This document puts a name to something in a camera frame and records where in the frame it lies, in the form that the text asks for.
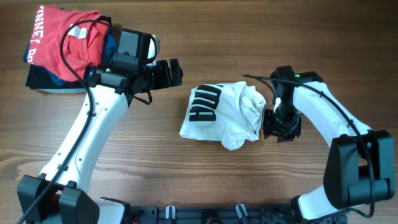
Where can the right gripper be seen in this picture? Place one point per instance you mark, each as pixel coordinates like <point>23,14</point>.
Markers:
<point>283,125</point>

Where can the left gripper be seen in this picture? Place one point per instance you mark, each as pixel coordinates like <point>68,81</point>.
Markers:
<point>165,74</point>

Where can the white t-shirt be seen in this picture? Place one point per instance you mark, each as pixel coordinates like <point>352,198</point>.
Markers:
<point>230,113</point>

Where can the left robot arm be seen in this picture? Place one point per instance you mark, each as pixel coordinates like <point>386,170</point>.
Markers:
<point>59,194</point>

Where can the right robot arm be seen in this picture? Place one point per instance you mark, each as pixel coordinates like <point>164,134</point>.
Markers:
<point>360,169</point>

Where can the red folded t-shirt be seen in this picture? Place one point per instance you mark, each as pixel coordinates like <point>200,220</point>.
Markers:
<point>63,41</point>

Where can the black folded garment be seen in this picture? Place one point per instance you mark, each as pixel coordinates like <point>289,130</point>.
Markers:
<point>39,80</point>

